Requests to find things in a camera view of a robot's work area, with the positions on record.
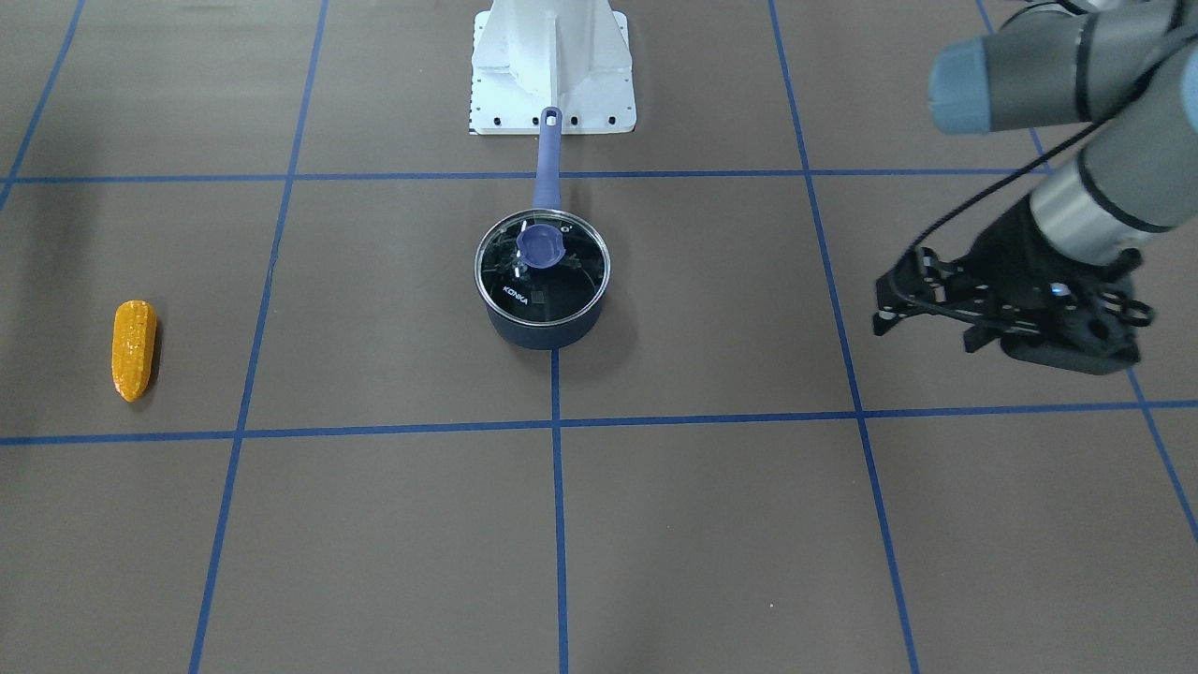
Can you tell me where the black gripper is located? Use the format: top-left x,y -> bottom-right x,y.
964,198 -> 1144,375

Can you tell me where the glass lid with blue knob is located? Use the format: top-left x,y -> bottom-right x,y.
474,210 -> 612,328

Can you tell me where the dark blue saucepan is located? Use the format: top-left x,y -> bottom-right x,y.
472,107 -> 612,351

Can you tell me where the yellow toy corn cob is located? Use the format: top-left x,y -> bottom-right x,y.
110,300 -> 158,403

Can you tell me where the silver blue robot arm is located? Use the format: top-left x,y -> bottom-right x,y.
928,1 -> 1194,375

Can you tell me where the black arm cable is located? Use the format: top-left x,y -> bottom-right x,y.
889,19 -> 1190,310

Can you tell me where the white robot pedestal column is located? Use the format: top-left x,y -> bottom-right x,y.
468,1 -> 637,136

